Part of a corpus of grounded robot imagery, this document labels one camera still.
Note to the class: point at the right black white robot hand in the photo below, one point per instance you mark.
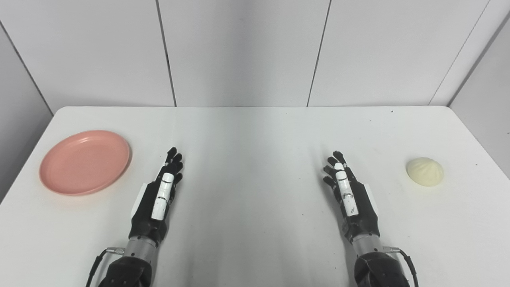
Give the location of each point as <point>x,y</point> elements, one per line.
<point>360,213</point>

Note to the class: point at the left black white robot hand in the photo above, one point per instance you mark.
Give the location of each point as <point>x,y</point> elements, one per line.
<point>148,215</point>

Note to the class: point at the cream steamed bun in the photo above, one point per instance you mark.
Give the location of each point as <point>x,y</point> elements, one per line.
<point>425,171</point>

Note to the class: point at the pink round plate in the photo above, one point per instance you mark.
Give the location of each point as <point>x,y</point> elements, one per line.
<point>84,162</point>

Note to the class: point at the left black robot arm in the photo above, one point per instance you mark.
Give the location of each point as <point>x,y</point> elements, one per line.
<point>129,267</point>

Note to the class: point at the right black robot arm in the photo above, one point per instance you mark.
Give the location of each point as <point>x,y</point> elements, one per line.
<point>380,269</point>

